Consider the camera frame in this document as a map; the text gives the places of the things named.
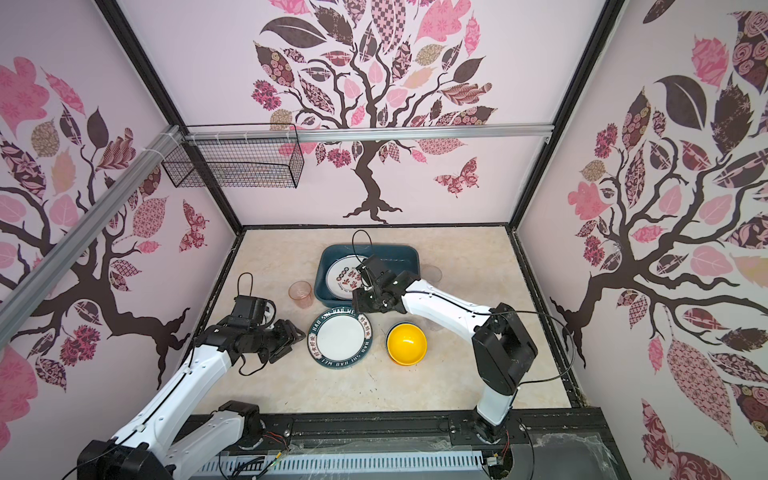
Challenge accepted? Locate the white plate red pattern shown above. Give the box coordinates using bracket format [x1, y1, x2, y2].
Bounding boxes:
[325, 255, 365, 300]

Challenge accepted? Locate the white plate green lettered rim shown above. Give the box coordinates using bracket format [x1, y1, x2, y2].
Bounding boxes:
[307, 306, 373, 370]

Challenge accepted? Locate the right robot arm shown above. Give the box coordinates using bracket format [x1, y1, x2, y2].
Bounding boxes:
[352, 256, 538, 443]

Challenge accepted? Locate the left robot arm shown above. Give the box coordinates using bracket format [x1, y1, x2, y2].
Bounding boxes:
[72, 319, 306, 479]

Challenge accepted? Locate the teal plastic bin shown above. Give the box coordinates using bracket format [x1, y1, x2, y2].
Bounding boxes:
[314, 244, 420, 308]

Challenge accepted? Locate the clear cup near bin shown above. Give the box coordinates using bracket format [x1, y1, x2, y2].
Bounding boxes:
[421, 264, 443, 287]

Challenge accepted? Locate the yellow bowl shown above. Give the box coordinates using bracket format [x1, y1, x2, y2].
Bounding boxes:
[386, 323, 428, 366]

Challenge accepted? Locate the pink plastic cup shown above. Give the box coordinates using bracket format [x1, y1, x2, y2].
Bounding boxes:
[288, 281, 313, 309]

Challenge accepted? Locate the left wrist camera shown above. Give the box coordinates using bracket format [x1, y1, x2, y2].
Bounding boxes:
[228, 295, 274, 329]

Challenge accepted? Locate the white slotted cable duct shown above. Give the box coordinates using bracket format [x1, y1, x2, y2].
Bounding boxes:
[192, 451, 485, 479]

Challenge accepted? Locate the black wire basket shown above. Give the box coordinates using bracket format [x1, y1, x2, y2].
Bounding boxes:
[162, 122, 305, 189]

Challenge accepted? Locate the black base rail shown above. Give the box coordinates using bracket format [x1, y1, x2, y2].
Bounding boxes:
[210, 408, 630, 479]

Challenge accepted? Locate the aluminium rail left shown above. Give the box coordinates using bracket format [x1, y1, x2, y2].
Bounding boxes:
[1, 125, 183, 346]

